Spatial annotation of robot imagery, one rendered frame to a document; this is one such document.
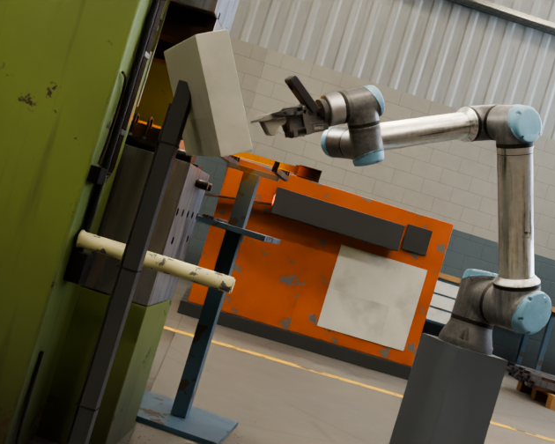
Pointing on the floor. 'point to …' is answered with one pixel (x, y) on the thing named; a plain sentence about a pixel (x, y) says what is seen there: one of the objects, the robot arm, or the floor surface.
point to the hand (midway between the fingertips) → (255, 118)
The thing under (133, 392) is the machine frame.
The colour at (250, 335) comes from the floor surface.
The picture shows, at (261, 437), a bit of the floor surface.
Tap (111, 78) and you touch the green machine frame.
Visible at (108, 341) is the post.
